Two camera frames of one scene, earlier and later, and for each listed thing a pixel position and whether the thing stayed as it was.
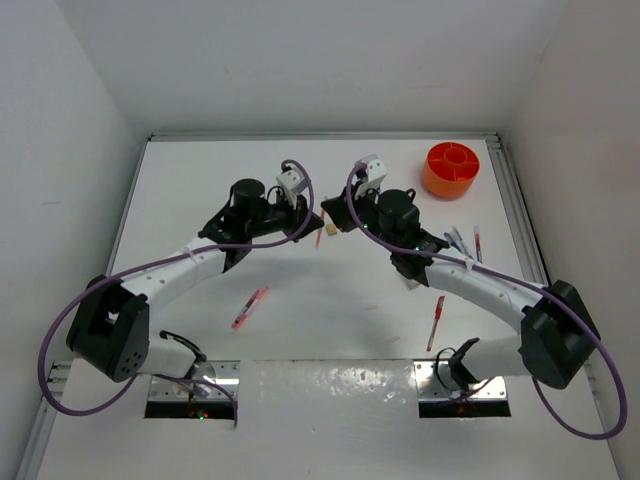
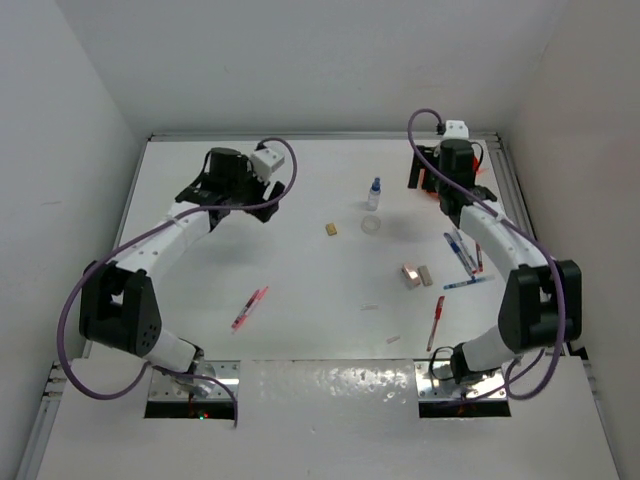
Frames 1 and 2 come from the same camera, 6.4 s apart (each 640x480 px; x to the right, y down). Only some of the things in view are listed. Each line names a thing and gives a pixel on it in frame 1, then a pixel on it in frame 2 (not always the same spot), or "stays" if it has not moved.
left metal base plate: x=225 y=372 stays
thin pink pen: x=257 y=297 stays
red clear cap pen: x=477 y=238 stays
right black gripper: x=339 y=212 -> x=431 y=154
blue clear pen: x=451 y=241 stays
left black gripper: x=296 y=212 -> x=245 y=170
